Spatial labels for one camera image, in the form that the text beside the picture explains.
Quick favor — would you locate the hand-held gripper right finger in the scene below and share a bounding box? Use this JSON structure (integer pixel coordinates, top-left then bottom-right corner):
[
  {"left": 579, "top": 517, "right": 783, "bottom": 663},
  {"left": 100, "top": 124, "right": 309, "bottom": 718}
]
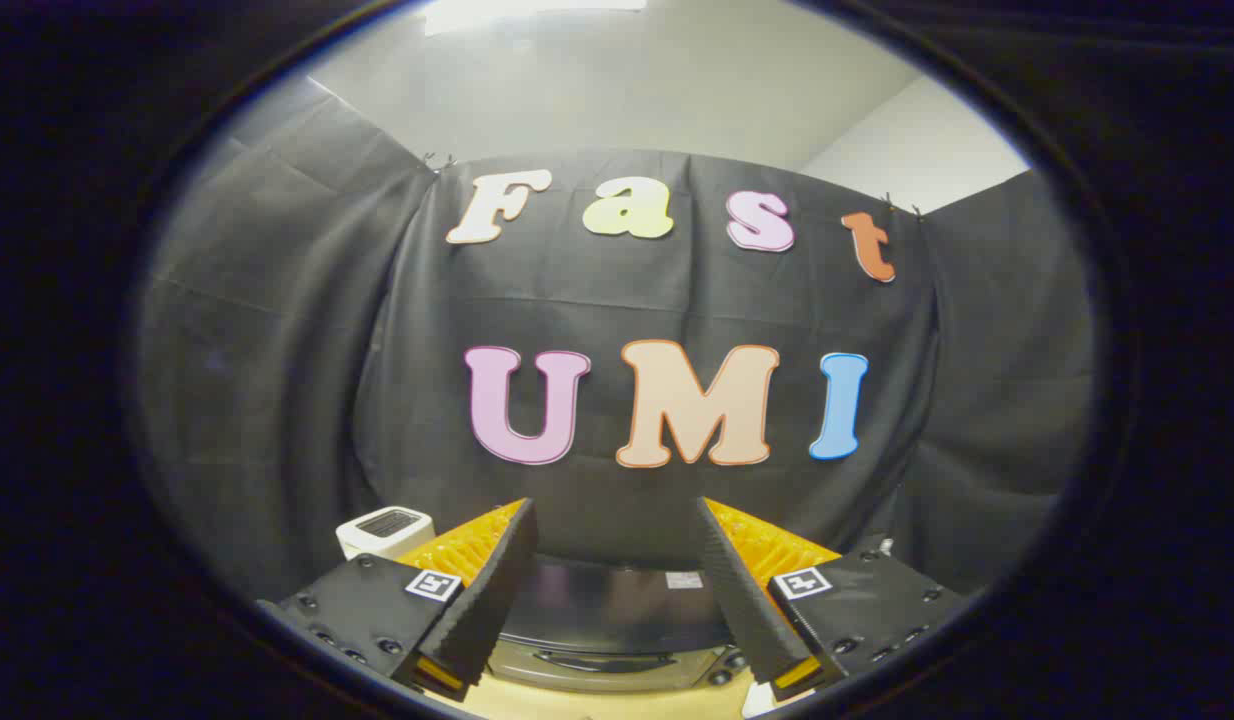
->
[{"left": 695, "top": 496, "right": 970, "bottom": 704}]

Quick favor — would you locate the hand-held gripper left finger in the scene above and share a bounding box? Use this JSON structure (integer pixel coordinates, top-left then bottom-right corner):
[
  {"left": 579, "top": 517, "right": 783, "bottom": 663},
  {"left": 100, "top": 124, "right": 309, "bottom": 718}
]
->
[{"left": 255, "top": 497, "right": 540, "bottom": 703}]

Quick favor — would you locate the black toaster oven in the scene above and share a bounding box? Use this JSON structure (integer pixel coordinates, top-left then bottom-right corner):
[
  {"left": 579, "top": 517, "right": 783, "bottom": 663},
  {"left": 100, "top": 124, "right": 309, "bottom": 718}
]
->
[{"left": 482, "top": 555, "right": 753, "bottom": 694}]

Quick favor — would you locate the white pop-up toaster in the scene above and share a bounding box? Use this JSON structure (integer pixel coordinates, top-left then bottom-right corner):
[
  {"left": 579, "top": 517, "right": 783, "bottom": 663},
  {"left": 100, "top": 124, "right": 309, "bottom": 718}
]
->
[{"left": 336, "top": 507, "right": 436, "bottom": 562}]

